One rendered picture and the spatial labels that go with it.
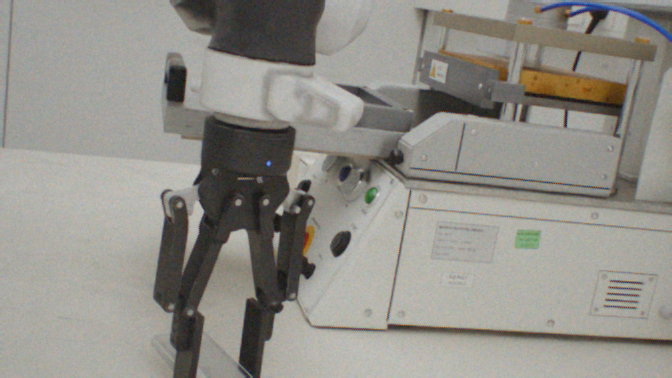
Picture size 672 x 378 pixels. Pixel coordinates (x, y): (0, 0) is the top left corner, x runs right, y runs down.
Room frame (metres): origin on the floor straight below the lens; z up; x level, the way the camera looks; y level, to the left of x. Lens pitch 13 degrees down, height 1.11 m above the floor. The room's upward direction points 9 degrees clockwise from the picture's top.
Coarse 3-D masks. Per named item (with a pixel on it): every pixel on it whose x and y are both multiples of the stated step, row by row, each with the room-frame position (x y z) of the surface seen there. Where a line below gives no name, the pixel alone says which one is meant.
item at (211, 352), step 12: (156, 336) 0.72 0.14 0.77; (168, 336) 0.72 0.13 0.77; (204, 336) 0.74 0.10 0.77; (168, 348) 0.70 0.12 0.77; (204, 348) 0.71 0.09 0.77; (216, 348) 0.71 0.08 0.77; (204, 360) 0.68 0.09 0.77; (216, 360) 0.69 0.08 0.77; (228, 360) 0.69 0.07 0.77; (204, 372) 0.66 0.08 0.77; (216, 372) 0.67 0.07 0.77; (228, 372) 0.67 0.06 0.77; (240, 372) 0.67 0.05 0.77
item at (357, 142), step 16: (192, 96) 0.95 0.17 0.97; (176, 112) 0.86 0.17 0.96; (192, 112) 0.86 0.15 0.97; (208, 112) 0.87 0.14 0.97; (176, 128) 0.86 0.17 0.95; (192, 128) 0.87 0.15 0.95; (304, 128) 0.90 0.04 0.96; (320, 128) 0.90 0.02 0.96; (352, 128) 0.91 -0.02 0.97; (368, 128) 0.92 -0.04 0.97; (304, 144) 0.90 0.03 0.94; (320, 144) 0.90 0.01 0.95; (336, 144) 0.90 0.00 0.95; (352, 144) 0.91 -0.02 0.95; (368, 144) 0.91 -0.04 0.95; (384, 144) 0.92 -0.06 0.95; (384, 160) 0.94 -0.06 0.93
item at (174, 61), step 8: (168, 56) 1.00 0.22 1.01; (176, 56) 0.99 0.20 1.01; (168, 64) 0.94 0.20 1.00; (176, 64) 0.90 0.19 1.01; (184, 64) 0.92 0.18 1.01; (168, 72) 0.91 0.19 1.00; (176, 72) 0.89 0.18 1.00; (184, 72) 0.90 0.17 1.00; (168, 80) 0.89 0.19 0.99; (176, 80) 0.89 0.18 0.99; (184, 80) 0.90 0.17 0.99; (168, 88) 0.89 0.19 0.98; (176, 88) 0.89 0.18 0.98; (184, 88) 0.90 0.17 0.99; (168, 96) 0.89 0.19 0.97; (176, 96) 0.89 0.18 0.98; (184, 96) 0.90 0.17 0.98
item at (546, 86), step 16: (528, 48) 1.06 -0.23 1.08; (544, 48) 1.07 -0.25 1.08; (480, 64) 1.01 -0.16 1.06; (496, 64) 0.99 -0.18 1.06; (528, 64) 1.06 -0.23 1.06; (544, 64) 1.19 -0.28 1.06; (528, 80) 0.97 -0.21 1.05; (544, 80) 0.97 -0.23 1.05; (560, 80) 0.98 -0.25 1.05; (576, 80) 0.98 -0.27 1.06; (592, 80) 0.99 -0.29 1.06; (608, 80) 1.02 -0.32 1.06; (528, 96) 0.97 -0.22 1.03; (544, 96) 0.97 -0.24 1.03; (560, 96) 0.98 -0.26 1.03; (576, 96) 0.98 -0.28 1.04; (592, 96) 0.99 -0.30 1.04; (608, 96) 0.99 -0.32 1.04; (592, 112) 0.99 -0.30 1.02; (608, 112) 0.99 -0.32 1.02
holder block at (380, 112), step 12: (336, 84) 1.10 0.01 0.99; (348, 84) 1.11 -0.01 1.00; (360, 96) 1.09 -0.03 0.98; (372, 96) 1.04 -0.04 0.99; (384, 96) 1.04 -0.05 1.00; (372, 108) 0.92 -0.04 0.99; (384, 108) 0.93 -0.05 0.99; (396, 108) 0.94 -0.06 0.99; (360, 120) 0.92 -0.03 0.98; (372, 120) 0.92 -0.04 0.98; (384, 120) 0.93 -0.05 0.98; (396, 120) 0.93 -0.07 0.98; (408, 120) 0.93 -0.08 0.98
